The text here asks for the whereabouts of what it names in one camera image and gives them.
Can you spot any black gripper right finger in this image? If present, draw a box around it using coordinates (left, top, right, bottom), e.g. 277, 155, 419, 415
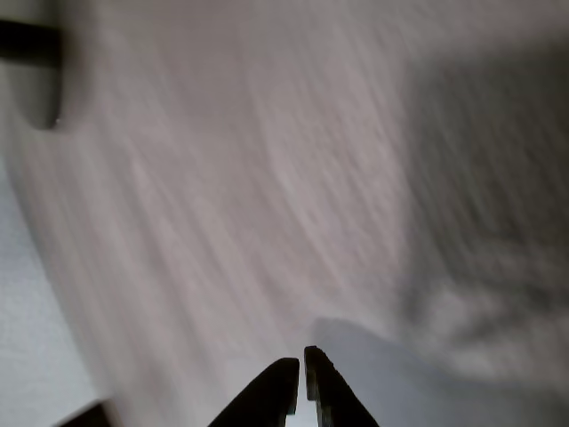
304, 345, 379, 427

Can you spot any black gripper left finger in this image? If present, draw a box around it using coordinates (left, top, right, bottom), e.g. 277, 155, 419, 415
206, 358, 300, 427

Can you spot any black round base stand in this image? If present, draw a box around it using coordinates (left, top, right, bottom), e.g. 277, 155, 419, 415
0, 17, 64, 131

